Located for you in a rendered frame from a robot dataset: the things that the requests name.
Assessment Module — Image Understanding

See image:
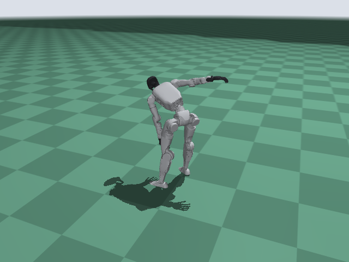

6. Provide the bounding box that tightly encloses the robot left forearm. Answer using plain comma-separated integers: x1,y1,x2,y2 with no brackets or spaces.
152,117,163,139

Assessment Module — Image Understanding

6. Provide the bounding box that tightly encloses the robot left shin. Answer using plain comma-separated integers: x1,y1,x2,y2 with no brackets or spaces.
158,153,172,184

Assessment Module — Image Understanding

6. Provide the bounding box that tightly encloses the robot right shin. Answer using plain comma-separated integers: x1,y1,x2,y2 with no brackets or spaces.
183,142,194,169

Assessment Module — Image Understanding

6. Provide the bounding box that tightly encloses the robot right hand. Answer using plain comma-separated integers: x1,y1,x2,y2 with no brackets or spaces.
206,76,228,83

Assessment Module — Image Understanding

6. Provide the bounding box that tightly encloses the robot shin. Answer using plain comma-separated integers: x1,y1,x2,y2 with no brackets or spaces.
158,153,172,184
183,142,194,169

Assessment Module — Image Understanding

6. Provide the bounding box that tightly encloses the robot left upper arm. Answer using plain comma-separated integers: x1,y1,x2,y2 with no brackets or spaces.
147,94,161,122

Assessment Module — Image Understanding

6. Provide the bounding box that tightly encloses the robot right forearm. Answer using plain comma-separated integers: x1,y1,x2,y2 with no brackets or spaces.
192,76,211,85

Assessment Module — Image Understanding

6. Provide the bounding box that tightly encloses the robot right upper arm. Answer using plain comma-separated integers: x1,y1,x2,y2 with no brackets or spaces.
170,79,195,88

